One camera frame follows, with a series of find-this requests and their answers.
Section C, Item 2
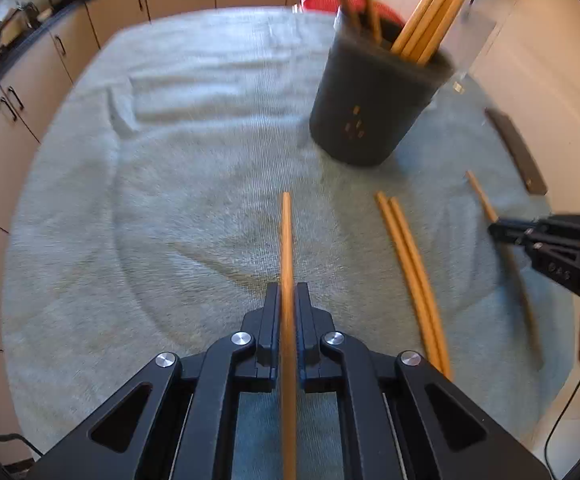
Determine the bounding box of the bunch of chopsticks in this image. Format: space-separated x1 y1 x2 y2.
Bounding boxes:
320 0 485 67

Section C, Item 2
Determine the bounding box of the black flat bar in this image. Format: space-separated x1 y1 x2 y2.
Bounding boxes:
484 108 549 195

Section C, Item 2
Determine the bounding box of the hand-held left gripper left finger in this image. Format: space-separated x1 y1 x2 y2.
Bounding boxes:
25 282 281 480

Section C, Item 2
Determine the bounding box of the black perforated utensil holder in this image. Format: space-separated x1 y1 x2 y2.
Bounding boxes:
309 7 458 167

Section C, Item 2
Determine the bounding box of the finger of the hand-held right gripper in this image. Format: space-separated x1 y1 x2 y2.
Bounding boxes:
488 214 580 251

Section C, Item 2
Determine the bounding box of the grey-green table cloth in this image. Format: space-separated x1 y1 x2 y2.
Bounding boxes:
1 6 578 480

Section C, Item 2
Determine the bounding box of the red plastic basket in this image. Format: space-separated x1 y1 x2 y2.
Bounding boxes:
301 0 405 28

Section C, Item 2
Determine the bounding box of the black cable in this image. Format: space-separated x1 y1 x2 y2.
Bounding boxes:
544 370 580 480
0 430 45 462

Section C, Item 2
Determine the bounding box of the orange wooden chopstick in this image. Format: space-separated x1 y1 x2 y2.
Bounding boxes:
281 191 299 480
389 197 452 380
466 170 545 368
375 191 444 368

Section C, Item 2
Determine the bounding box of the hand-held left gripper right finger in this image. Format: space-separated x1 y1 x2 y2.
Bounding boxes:
297 283 553 480

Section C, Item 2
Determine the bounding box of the black kitchen countertop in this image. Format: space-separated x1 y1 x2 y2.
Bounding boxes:
0 0 221 126

